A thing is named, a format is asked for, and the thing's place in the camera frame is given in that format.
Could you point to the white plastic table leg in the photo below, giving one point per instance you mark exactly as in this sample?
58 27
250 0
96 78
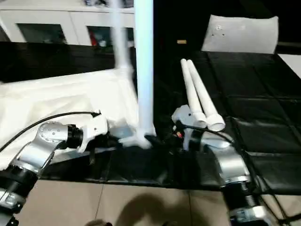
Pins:
191 94
144 70
120 35
203 94

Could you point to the white plastic table top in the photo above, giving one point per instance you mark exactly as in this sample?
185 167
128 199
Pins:
58 99

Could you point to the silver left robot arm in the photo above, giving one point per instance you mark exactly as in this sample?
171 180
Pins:
37 146

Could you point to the dark robot foot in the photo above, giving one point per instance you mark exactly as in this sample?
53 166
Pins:
97 223

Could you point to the black table mat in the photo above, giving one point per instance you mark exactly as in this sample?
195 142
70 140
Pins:
258 94

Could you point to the small gold label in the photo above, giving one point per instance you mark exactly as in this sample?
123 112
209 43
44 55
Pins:
182 42

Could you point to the black cabinet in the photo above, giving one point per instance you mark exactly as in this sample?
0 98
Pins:
176 21

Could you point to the white plastic seat panel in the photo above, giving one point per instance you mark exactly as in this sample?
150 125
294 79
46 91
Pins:
240 33

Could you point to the white cabinet with glass doors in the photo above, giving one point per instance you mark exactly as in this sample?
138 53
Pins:
70 16

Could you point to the white flat board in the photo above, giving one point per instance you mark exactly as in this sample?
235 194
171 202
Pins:
292 63

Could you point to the black metal stand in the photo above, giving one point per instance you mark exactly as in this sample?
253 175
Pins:
290 219

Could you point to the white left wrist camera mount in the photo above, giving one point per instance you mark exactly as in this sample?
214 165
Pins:
94 129

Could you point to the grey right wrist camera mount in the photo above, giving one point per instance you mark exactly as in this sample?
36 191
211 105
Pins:
184 115

